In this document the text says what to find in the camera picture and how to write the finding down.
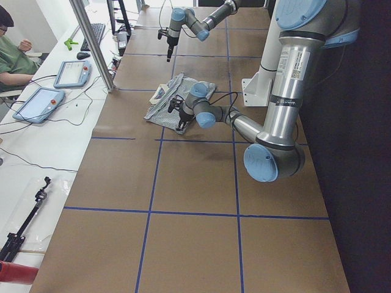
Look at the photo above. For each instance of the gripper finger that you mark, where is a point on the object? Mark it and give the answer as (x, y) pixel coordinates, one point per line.
(169, 54)
(180, 126)

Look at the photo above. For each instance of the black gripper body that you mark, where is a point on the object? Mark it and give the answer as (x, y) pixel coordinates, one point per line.
(184, 115)
(170, 43)

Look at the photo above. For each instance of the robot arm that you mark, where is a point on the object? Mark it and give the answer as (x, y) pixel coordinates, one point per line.
(298, 31)
(201, 29)

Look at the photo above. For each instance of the black computer mouse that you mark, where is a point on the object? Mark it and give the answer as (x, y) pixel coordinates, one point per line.
(82, 55)

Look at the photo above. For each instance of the brown paper table cover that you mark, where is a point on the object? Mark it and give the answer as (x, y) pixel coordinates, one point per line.
(154, 211)

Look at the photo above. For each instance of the blue teach pendant tablet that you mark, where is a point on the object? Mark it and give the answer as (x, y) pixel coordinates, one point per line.
(73, 74)

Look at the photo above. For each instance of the green plastic tool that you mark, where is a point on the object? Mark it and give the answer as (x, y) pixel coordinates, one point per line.
(69, 41)

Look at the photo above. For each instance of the seated person green shirt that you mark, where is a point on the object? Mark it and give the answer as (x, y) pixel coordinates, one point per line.
(17, 69)

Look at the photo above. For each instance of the black tripod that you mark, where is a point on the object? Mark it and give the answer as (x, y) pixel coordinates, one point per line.
(15, 240)

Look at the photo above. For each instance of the red cylinder object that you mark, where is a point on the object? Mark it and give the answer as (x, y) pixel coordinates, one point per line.
(17, 273)

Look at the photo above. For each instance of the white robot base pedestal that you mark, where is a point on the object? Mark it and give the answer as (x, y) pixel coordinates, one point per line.
(257, 90)

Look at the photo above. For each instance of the aluminium frame post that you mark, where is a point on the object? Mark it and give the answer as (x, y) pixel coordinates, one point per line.
(85, 25)

